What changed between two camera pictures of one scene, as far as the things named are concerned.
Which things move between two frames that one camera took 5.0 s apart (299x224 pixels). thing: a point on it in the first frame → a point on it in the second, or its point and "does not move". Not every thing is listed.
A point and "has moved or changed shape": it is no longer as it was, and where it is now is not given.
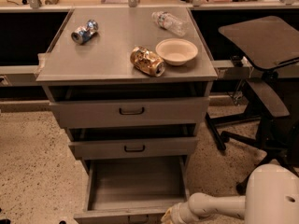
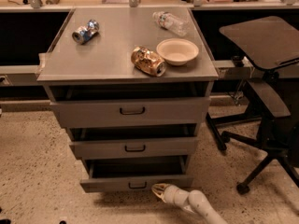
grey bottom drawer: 133,189 has moved or changed shape
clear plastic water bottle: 170,22 does not move
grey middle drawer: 134,148 does not move
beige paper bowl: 177,51 does not move
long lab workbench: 32,17 does not move
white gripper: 177,213 → 170,194
